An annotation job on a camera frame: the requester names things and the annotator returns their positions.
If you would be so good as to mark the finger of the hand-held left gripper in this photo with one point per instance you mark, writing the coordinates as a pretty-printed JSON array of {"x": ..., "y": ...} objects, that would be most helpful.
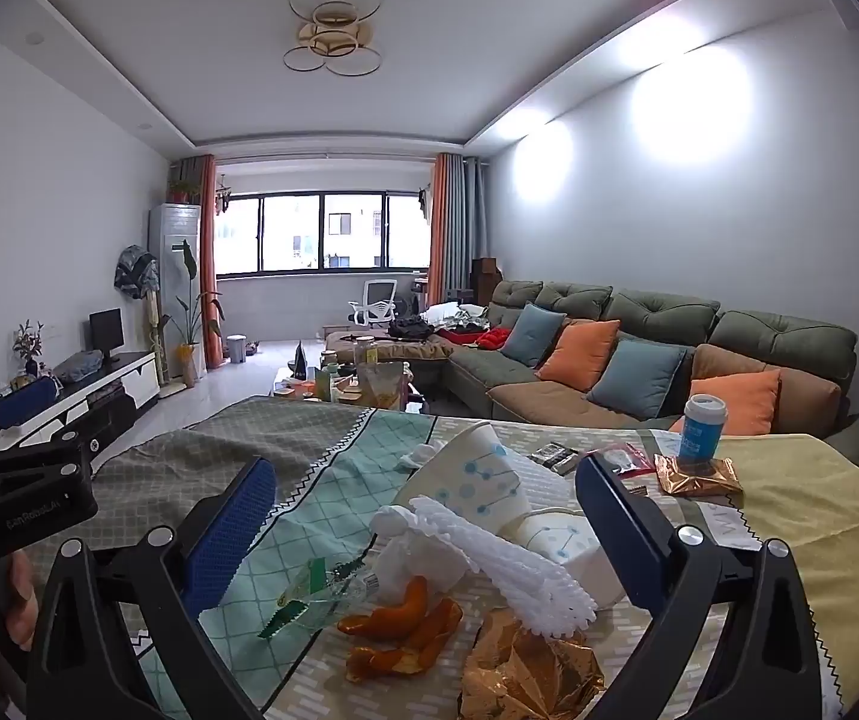
[
  {"x": 31, "y": 457},
  {"x": 24, "y": 397}
]

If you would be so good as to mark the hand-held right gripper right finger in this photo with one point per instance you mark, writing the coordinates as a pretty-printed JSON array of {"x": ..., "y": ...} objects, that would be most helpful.
[{"x": 617, "y": 525}]

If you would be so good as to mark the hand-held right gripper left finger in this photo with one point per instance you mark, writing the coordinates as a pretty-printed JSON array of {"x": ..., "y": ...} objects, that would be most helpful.
[{"x": 230, "y": 532}]

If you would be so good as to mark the white paper cup blue dots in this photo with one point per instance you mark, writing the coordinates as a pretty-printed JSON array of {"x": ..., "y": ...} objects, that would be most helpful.
[{"x": 474, "y": 472}]

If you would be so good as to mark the gold foil wrapper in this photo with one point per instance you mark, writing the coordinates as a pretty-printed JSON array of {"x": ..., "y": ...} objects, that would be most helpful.
[
  {"x": 699, "y": 481},
  {"x": 527, "y": 675}
]

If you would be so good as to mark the person's left hand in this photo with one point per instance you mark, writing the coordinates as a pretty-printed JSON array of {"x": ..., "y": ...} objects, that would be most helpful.
[{"x": 22, "y": 604}]

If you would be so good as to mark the vase with flowers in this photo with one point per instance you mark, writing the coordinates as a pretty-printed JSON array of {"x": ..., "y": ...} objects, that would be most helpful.
[{"x": 30, "y": 345}]

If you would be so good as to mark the white paper cup blue lines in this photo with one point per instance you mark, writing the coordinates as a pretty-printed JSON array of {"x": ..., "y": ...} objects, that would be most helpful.
[{"x": 560, "y": 544}]

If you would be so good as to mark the grey bag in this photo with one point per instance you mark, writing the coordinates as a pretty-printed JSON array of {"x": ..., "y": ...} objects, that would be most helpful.
[{"x": 78, "y": 369}]

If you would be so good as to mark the red-edged zip bag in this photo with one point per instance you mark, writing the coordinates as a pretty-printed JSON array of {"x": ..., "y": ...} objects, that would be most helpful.
[{"x": 624, "y": 457}]

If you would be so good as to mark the flat gold foil wrapper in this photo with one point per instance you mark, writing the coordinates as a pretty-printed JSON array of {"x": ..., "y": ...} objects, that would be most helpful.
[{"x": 699, "y": 481}]

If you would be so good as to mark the silver black wrapper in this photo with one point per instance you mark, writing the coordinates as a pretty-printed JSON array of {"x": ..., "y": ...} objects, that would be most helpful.
[{"x": 553, "y": 456}]

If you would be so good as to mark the clear green plastic wrapper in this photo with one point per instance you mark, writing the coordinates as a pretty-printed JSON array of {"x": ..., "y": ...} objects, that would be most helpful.
[{"x": 309, "y": 600}]

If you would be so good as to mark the black monitor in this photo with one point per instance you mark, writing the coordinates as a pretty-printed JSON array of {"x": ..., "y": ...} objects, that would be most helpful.
[{"x": 106, "y": 331}]

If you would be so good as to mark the patterned tablecloth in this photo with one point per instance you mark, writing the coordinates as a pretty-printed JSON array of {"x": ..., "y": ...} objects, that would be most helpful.
[{"x": 309, "y": 457}]

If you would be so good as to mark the white black TV cabinet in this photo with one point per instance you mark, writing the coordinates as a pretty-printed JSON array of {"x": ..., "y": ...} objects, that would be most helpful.
[{"x": 136, "y": 382}]

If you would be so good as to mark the white foam fruit net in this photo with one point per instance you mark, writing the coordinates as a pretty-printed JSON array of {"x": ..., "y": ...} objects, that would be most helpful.
[{"x": 504, "y": 570}]

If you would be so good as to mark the blue white lidded cup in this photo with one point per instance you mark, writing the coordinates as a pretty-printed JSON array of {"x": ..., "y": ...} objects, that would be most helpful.
[{"x": 701, "y": 431}]

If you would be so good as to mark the large blue cushion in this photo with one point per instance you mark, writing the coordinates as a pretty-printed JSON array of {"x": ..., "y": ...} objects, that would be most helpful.
[{"x": 635, "y": 381}]

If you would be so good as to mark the cluttered coffee table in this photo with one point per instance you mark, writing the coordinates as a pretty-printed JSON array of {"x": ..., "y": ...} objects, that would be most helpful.
[{"x": 286, "y": 388}]

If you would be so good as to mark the patterned hanging cloth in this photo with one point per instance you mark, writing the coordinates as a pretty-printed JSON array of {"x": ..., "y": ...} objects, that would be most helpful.
[{"x": 135, "y": 274}]

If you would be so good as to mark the tall green potted plant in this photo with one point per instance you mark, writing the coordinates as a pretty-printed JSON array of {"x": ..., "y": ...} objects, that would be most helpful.
[{"x": 187, "y": 364}]

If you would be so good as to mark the orange cushion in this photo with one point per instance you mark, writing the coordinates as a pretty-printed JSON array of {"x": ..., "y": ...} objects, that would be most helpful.
[
  {"x": 579, "y": 356},
  {"x": 744, "y": 401}
]

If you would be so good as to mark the small white bin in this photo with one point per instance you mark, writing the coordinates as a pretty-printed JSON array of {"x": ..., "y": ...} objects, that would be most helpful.
[{"x": 236, "y": 350}]

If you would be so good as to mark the black iron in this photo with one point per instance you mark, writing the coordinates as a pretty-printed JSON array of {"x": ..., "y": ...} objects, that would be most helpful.
[{"x": 300, "y": 364}]

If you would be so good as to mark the small blue cushion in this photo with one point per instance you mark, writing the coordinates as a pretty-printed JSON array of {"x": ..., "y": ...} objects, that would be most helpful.
[{"x": 530, "y": 336}]

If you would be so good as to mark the yellow snack bag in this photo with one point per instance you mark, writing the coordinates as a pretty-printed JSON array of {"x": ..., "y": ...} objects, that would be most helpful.
[{"x": 383, "y": 388}]

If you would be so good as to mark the flat orange peel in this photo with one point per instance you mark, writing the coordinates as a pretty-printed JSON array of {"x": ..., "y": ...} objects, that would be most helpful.
[{"x": 414, "y": 652}]

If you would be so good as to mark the red cloth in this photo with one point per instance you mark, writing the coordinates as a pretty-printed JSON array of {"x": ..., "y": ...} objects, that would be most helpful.
[{"x": 497, "y": 339}]

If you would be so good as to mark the white standing air conditioner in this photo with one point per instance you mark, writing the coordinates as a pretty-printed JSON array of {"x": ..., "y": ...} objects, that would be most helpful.
[{"x": 174, "y": 229}]

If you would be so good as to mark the orange curtain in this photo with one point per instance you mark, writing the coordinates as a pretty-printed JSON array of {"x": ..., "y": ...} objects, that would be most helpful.
[
  {"x": 444, "y": 225},
  {"x": 208, "y": 262}
]

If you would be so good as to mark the green brown sofa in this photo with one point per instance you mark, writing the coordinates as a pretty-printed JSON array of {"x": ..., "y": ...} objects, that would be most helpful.
[{"x": 774, "y": 337}]

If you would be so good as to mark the brown ottoman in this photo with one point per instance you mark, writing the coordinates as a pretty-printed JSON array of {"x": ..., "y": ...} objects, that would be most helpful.
[{"x": 429, "y": 351}]

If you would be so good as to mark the small potted plant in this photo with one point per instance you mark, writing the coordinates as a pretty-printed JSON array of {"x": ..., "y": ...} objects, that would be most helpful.
[{"x": 183, "y": 191}]

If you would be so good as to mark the brown wooden cabinet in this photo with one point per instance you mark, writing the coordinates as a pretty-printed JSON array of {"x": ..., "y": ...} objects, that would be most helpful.
[{"x": 485, "y": 277}]

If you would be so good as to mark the white office chair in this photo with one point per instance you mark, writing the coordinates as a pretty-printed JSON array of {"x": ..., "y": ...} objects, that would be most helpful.
[{"x": 378, "y": 294}]

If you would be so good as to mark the black-framed window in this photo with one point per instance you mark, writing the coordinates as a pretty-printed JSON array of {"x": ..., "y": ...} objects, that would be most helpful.
[{"x": 286, "y": 232}]

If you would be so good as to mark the grey curtain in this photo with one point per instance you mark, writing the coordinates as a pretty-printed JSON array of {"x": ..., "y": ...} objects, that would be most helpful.
[{"x": 473, "y": 225}]

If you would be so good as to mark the wooden standing post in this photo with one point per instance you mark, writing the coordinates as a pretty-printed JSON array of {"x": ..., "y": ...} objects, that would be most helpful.
[{"x": 153, "y": 330}]

